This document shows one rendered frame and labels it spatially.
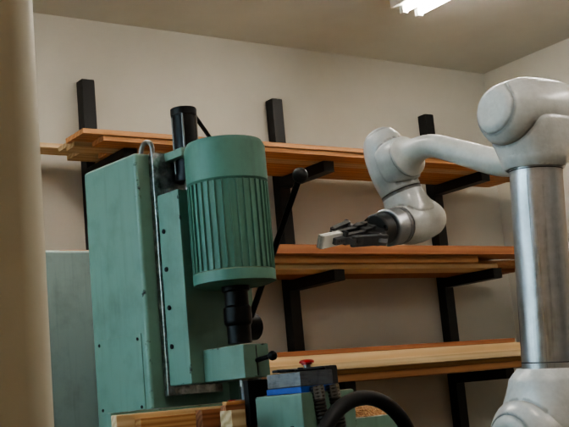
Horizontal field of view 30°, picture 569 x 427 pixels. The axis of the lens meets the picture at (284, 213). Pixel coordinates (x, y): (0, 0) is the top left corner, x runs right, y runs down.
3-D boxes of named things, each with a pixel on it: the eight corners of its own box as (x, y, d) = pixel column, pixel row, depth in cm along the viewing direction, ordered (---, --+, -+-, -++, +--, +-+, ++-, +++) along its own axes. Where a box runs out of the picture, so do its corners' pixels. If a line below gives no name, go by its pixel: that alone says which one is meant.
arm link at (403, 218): (380, 237, 256) (365, 241, 252) (387, 201, 253) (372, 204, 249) (411, 249, 250) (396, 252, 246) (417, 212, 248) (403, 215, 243)
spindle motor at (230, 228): (229, 280, 213) (217, 130, 218) (177, 291, 226) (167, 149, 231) (294, 280, 224) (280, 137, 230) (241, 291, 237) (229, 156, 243)
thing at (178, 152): (183, 177, 234) (178, 102, 237) (162, 185, 240) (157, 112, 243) (212, 180, 239) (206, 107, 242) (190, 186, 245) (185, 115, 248)
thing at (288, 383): (301, 392, 198) (298, 363, 199) (262, 396, 206) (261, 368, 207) (350, 388, 207) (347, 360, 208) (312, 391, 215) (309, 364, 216)
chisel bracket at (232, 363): (245, 385, 215) (242, 343, 217) (204, 390, 226) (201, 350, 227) (273, 383, 220) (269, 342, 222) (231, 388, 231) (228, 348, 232)
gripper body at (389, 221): (396, 248, 246) (372, 254, 239) (367, 237, 251) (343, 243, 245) (402, 218, 244) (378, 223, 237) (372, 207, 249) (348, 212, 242)
